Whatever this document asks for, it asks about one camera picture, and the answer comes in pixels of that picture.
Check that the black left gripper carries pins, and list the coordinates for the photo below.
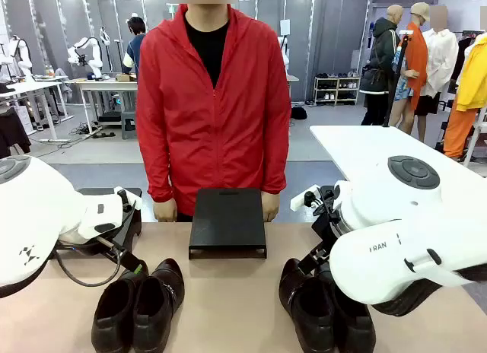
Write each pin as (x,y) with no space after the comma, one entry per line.
(112,247)

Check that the person in red jacket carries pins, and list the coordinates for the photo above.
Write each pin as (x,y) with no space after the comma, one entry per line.
(213,113)

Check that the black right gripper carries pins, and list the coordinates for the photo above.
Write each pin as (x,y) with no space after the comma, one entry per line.
(325,223)

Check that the person in navy white jacket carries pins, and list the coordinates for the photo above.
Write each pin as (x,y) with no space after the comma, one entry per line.
(131,48)

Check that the white clothes rack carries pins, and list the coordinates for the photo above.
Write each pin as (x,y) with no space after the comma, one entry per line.
(477,136)

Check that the person's right hand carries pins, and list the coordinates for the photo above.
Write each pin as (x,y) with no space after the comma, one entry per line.
(165,210)

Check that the mannequin in dark jacket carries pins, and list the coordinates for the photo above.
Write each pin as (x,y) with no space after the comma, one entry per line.
(380,64)

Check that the small white robot arm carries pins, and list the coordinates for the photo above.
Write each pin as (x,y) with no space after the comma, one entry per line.
(89,50)

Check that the figure in white shirt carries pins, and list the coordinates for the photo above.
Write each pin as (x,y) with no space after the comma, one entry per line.
(441,60)

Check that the person's left hand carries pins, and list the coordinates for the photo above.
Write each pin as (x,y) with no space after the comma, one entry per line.
(271,207)

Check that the dark hanging clothes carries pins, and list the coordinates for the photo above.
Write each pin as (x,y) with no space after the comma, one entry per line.
(13,130)

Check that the mannequin with orange scarf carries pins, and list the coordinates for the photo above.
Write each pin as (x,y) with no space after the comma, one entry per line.
(414,64)

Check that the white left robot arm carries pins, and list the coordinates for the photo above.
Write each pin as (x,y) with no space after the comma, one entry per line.
(38,201)

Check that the white desk with thin legs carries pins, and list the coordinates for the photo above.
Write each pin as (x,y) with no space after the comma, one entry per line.
(30,87)

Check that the white shoe rack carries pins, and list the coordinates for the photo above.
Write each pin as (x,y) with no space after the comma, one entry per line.
(336,89)

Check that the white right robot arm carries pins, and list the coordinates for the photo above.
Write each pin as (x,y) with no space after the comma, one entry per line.
(403,231)

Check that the white power strip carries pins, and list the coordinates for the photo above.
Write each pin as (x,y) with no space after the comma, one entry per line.
(55,140)

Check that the white desk with robot arms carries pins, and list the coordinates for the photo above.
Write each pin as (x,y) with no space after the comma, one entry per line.
(106,84)

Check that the person's left forearm red sleeve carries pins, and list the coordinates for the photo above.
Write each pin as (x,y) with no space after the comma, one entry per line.
(274,166)

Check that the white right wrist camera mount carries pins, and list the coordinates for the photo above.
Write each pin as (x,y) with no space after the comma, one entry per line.
(302,201)

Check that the mannequin in yellow and orange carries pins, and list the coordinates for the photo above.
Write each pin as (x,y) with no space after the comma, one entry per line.
(470,86)

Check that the black tripod with white camera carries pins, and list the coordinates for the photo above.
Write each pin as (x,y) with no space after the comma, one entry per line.
(397,71)

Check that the cardboard box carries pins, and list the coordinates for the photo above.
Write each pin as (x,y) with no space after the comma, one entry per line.
(125,78)

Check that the grey step stool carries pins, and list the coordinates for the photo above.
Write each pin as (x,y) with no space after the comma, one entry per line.
(129,125)

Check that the black leather dress shoe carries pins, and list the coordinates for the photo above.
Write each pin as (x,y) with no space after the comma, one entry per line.
(114,311)
(354,326)
(160,303)
(304,311)

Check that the person's right forearm red sleeve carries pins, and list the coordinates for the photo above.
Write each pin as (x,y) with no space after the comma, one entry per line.
(158,170)

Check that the black shoe stand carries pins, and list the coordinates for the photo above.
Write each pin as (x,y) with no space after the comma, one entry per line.
(228,220)
(133,227)

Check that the black bag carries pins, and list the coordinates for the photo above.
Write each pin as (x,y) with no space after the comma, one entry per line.
(299,113)

